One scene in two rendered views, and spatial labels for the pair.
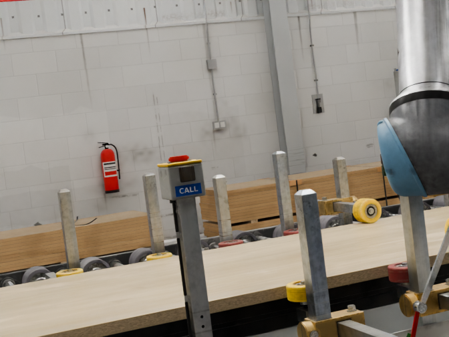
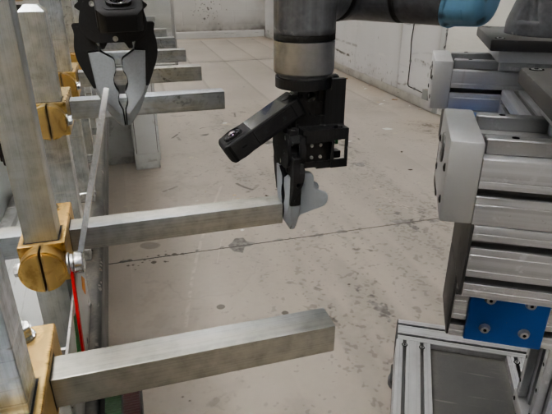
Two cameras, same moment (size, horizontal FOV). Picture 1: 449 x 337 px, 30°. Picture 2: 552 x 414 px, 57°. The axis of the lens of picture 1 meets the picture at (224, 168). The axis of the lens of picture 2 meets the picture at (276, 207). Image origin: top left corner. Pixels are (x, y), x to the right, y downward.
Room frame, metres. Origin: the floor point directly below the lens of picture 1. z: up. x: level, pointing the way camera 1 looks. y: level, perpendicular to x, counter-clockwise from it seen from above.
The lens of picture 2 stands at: (1.49, 0.11, 1.15)
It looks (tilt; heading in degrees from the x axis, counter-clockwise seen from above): 25 degrees down; 274
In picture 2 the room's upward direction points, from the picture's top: straight up
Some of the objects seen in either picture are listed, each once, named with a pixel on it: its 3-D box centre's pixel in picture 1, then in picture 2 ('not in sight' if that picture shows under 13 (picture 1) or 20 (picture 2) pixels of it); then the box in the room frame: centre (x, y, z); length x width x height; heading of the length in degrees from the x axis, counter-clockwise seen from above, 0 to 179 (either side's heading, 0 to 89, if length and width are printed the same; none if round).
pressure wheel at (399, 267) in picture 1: (407, 287); not in sight; (1.93, -0.39, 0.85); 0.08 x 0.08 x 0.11
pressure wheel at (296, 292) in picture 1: (306, 305); not in sight; (1.86, -0.14, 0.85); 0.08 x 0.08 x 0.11
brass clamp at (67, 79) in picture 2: not in sight; (65, 80); (1.99, -0.88, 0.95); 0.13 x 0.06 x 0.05; 111
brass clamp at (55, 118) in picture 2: not in sight; (52, 112); (1.90, -0.65, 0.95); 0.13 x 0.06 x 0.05; 111
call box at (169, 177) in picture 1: (181, 181); not in sight; (1.62, 0.09, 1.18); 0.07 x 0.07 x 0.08; 21
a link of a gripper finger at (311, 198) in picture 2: not in sight; (306, 200); (1.50, -0.53, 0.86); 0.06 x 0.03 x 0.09; 21
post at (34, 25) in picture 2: not in sight; (62, 167); (1.89, -0.63, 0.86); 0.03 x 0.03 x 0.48; 21
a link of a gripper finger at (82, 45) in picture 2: not in sight; (96, 48); (1.74, -0.48, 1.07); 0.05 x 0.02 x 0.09; 21
